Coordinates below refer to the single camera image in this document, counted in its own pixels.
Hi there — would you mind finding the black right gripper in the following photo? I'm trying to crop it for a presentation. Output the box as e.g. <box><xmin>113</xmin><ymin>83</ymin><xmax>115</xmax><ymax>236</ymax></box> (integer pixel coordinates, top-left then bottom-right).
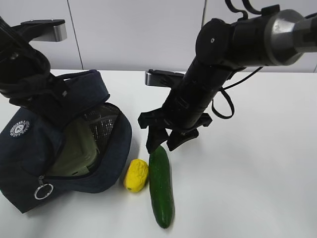
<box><xmin>138</xmin><ymin>96</ymin><xmax>212</xmax><ymax>154</ymax></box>

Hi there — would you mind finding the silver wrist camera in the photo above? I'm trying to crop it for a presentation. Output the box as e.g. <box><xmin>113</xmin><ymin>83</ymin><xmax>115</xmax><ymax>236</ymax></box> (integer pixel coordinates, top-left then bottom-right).
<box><xmin>145</xmin><ymin>69</ymin><xmax>185</xmax><ymax>88</ymax></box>
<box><xmin>20</xmin><ymin>19</ymin><xmax>67</xmax><ymax>42</ymax></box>

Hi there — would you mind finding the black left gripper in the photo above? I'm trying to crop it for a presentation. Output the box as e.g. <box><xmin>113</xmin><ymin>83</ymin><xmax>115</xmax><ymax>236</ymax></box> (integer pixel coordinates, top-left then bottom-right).
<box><xmin>8</xmin><ymin>74</ymin><xmax>82</xmax><ymax>128</ymax></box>

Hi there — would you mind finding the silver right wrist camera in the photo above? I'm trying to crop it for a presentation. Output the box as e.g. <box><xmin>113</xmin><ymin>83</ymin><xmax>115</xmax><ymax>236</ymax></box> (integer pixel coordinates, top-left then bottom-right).
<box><xmin>145</xmin><ymin>69</ymin><xmax>185</xmax><ymax>88</ymax></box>

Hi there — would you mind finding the green lid food container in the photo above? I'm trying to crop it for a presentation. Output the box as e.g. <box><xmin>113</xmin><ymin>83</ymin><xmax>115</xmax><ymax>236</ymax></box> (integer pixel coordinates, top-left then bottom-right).
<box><xmin>47</xmin><ymin>118</ymin><xmax>99</xmax><ymax>177</ymax></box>

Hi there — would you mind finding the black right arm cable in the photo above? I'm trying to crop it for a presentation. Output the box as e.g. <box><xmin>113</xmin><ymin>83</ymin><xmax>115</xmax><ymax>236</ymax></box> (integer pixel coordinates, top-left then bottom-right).
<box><xmin>210</xmin><ymin>66</ymin><xmax>264</xmax><ymax>119</ymax></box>

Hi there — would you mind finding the dark navy lunch bag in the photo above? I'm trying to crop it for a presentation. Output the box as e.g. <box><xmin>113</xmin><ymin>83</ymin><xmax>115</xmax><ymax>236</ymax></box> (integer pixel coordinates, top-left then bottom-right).
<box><xmin>0</xmin><ymin>70</ymin><xmax>132</xmax><ymax>213</ymax></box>

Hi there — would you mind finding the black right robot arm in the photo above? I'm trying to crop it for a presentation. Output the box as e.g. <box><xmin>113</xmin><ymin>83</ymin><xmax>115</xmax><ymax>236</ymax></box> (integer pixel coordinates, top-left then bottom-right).
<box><xmin>138</xmin><ymin>0</ymin><xmax>317</xmax><ymax>153</ymax></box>

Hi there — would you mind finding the green cucumber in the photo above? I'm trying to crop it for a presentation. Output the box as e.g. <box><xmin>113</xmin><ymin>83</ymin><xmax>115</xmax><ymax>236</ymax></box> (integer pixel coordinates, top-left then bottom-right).
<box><xmin>149</xmin><ymin>146</ymin><xmax>174</xmax><ymax>229</ymax></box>

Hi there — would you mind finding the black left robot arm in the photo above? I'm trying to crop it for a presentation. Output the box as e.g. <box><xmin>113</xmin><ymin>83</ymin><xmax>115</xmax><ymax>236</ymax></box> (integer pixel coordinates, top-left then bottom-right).
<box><xmin>0</xmin><ymin>19</ymin><xmax>71</xmax><ymax>127</ymax></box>

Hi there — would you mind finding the yellow lemon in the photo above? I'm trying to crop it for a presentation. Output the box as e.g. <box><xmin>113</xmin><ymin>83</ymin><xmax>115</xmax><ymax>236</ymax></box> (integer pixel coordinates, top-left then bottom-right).
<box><xmin>123</xmin><ymin>159</ymin><xmax>149</xmax><ymax>193</ymax></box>

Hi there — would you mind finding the silver zipper pull ring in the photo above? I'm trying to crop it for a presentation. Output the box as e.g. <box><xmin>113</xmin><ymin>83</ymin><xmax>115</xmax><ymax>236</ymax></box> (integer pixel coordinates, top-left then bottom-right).
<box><xmin>34</xmin><ymin>175</ymin><xmax>54</xmax><ymax>200</ymax></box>

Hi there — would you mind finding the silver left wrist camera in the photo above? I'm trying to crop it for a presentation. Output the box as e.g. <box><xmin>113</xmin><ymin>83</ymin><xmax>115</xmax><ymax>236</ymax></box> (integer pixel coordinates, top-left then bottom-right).
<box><xmin>20</xmin><ymin>19</ymin><xmax>67</xmax><ymax>42</ymax></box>

